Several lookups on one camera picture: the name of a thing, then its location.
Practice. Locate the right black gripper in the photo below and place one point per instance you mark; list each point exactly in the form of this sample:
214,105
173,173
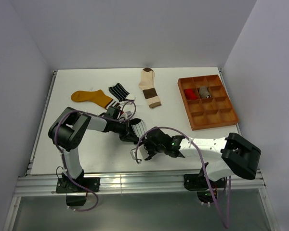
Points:
146,142

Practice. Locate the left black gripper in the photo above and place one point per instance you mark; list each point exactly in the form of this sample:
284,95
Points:
128,134

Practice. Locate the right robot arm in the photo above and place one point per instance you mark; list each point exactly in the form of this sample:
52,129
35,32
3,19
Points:
232,155

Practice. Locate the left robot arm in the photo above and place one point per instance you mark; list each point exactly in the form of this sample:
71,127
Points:
69,128

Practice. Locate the mustard yellow sock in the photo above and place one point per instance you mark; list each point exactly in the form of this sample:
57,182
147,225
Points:
98,97

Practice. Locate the cream brown sock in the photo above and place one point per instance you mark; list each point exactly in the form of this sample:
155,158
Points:
147,86

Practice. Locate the red rolled sock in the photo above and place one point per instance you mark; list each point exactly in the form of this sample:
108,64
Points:
190,94

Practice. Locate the wooden compartment tray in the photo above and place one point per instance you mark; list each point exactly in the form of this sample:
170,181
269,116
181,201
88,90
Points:
216,111

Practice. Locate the grey rolled sock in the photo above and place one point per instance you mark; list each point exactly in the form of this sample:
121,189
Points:
204,92

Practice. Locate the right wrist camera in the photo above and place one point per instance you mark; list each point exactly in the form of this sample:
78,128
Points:
142,153

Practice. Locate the aluminium frame rail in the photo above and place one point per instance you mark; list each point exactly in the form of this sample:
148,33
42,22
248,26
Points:
111,183

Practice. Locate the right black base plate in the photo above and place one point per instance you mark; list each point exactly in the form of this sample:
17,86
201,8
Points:
197,182

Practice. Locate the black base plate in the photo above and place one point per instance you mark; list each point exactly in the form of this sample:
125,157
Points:
94,184
197,182

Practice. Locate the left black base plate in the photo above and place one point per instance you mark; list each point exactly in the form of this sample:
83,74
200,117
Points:
94,184

